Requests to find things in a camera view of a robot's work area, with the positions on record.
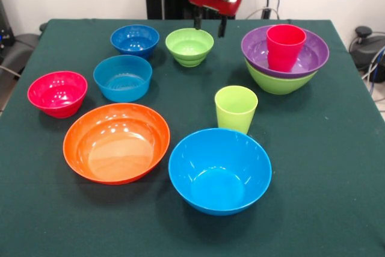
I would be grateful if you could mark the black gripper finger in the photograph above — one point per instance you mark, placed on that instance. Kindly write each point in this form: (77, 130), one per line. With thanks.
(197, 22)
(222, 28)

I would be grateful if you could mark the small ribbed green bowl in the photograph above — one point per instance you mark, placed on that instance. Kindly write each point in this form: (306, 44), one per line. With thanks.
(189, 47)

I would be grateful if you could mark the purple plastic bowl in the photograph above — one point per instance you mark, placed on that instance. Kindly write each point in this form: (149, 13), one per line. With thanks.
(255, 49)

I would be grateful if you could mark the red plastic cup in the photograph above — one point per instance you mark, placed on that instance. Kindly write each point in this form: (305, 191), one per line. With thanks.
(284, 52)

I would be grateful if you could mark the dark blue bowl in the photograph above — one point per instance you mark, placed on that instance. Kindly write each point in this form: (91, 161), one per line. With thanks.
(135, 41)

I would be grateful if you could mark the large green bowl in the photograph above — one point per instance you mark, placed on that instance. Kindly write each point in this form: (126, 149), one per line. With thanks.
(279, 84)

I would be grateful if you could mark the green plastic cup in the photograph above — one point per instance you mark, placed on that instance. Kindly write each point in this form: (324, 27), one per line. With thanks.
(234, 115)

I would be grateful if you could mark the ribbed light blue bowl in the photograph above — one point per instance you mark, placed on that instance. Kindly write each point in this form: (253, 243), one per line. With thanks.
(120, 85)

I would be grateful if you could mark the orange plastic bowl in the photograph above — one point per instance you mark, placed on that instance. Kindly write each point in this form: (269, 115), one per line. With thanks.
(117, 154)

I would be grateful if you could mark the large light blue bowl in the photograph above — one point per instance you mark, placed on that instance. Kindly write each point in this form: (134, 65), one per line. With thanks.
(219, 184)

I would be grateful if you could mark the pink plastic bowl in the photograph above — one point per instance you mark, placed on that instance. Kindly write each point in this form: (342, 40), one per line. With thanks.
(57, 100)

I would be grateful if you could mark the black box device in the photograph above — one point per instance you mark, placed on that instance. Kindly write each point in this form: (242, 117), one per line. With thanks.
(6, 28)

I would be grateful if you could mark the dark green table cloth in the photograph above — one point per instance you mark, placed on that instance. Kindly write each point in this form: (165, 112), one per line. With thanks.
(300, 224)

